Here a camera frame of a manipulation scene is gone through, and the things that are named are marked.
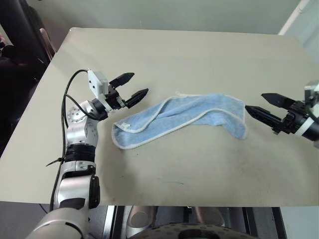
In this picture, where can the black zip tie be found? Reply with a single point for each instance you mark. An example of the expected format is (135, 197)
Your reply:
(53, 162)

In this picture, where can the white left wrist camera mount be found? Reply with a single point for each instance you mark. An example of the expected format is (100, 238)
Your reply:
(97, 83)

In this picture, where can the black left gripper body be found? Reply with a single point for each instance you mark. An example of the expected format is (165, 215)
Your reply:
(114, 98)

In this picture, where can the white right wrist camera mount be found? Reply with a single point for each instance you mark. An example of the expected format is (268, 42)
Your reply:
(311, 90)

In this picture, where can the brown wooden chair back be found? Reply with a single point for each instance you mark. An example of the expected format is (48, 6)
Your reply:
(47, 43)

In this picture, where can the black metal frame bar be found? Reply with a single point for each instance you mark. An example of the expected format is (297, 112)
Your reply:
(119, 221)
(249, 221)

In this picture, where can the silver rounded shell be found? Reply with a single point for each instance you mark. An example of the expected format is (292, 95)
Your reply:
(139, 219)

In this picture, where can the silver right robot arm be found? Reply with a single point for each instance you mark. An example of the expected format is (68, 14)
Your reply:
(313, 130)

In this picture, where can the dark dotted round shape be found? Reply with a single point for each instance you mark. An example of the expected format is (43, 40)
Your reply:
(174, 231)

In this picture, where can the dark office chair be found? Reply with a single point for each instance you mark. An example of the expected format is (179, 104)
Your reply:
(17, 74)

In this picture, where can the white upright bar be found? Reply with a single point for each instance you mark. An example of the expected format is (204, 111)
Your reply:
(290, 18)

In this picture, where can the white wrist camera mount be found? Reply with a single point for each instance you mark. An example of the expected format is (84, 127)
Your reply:
(97, 83)
(311, 90)

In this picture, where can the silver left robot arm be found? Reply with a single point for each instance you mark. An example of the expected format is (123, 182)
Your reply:
(77, 134)

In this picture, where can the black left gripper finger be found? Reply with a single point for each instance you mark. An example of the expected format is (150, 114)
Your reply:
(123, 78)
(137, 97)

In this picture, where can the light blue towel white trim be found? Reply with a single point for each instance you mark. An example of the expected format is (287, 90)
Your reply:
(189, 109)

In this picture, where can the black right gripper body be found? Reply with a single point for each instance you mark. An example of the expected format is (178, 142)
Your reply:
(294, 117)

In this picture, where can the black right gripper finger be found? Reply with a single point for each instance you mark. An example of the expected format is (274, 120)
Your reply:
(277, 99)
(264, 115)

